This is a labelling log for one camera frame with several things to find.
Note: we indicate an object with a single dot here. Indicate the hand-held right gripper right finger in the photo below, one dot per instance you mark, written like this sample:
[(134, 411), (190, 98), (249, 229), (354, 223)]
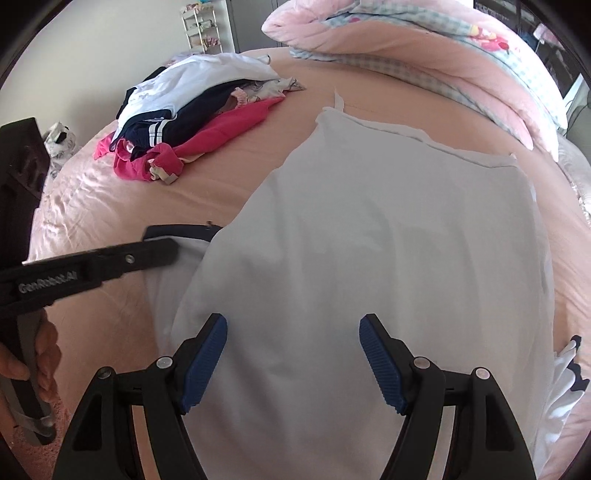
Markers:
[(381, 364)]

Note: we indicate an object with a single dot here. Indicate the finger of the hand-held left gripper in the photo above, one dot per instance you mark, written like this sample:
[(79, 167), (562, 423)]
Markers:
[(138, 258)]

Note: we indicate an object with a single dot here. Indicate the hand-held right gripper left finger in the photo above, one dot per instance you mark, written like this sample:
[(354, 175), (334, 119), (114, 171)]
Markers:
[(205, 364)]

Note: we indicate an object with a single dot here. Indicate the light blue navy-trimmed shirt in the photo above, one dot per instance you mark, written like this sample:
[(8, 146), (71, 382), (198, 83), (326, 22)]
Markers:
[(369, 254)]

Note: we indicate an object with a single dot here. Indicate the pile of clothes pink navy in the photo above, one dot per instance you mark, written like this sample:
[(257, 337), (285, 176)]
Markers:
[(217, 134)]

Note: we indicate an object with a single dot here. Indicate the person's left hand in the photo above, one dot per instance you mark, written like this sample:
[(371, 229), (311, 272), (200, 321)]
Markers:
[(50, 360)]

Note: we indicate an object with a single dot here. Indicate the pink bed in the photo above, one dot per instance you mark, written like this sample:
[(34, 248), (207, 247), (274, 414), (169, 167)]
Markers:
[(138, 203)]

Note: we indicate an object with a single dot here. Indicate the white printed bag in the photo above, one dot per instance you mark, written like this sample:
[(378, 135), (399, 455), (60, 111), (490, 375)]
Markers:
[(62, 143)]

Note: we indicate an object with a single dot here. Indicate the navy striped garment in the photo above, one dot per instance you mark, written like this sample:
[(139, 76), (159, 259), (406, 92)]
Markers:
[(198, 113)]

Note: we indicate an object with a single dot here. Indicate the person's pink fleece clothing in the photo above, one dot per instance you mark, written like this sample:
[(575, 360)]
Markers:
[(21, 452)]

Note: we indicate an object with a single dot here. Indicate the small printed cloth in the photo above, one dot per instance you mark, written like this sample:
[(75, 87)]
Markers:
[(272, 90)]

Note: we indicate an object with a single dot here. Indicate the white shelf rack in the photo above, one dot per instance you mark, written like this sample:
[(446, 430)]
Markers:
[(201, 27)]

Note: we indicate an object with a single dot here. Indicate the grey door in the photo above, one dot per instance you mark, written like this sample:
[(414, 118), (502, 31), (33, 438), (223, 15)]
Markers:
[(251, 21)]

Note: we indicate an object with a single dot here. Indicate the pale pink pillow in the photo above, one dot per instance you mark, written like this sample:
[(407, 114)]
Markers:
[(577, 184)]

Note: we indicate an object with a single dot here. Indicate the pink checked folded quilt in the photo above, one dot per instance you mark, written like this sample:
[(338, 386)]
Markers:
[(415, 60)]

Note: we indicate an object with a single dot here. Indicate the grey padded headboard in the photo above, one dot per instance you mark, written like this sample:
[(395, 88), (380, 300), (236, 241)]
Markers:
[(579, 120)]

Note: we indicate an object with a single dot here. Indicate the dark glass wardrobe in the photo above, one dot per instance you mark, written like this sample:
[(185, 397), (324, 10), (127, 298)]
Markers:
[(540, 37)]

